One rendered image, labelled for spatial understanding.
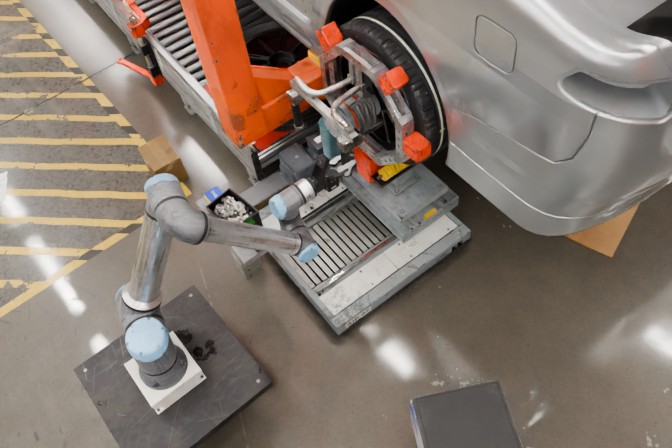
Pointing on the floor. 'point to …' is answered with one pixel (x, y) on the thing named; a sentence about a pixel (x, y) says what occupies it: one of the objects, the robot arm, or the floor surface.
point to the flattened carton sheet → (605, 234)
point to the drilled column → (248, 266)
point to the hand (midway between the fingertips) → (349, 158)
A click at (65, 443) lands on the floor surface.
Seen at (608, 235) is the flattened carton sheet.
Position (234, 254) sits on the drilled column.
